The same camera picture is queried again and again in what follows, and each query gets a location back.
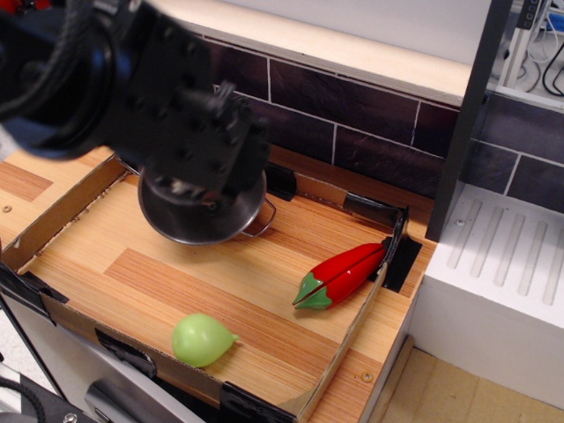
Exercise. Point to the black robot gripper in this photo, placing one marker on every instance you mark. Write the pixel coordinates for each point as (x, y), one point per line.
(167, 116)

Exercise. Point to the stainless steel pot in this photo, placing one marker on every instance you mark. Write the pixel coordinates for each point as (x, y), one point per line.
(205, 223)

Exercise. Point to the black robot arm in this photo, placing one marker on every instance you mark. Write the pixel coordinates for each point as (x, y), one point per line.
(77, 75)

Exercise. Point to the cardboard fence with black tape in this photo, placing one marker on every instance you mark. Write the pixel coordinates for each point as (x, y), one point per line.
(96, 292)

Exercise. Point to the red toy chili pepper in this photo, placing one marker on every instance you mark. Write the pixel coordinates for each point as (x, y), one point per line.
(333, 280)

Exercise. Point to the green toy pear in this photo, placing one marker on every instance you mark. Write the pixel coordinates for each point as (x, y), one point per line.
(199, 340)

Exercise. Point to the white toy sink drainboard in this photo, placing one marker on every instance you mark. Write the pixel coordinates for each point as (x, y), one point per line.
(491, 300)

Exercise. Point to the wooden shelf with dark frame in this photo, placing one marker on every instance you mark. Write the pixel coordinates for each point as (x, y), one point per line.
(387, 89)

